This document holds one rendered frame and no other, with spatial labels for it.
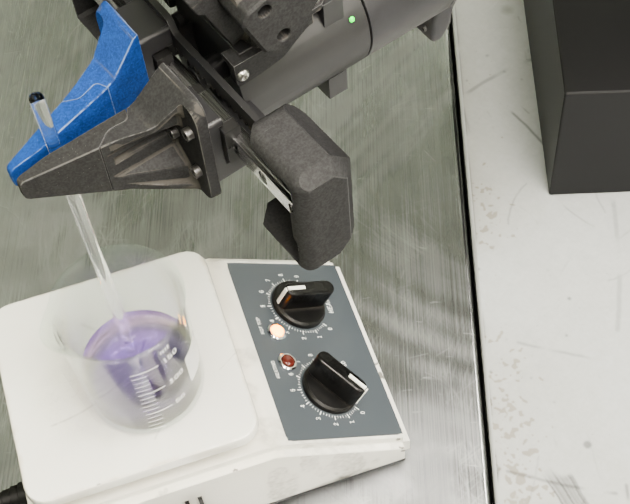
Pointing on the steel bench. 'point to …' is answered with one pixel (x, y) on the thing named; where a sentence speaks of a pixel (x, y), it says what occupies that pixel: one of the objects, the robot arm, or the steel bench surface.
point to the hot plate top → (36, 376)
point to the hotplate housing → (160, 490)
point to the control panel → (382, 424)
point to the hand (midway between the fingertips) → (90, 140)
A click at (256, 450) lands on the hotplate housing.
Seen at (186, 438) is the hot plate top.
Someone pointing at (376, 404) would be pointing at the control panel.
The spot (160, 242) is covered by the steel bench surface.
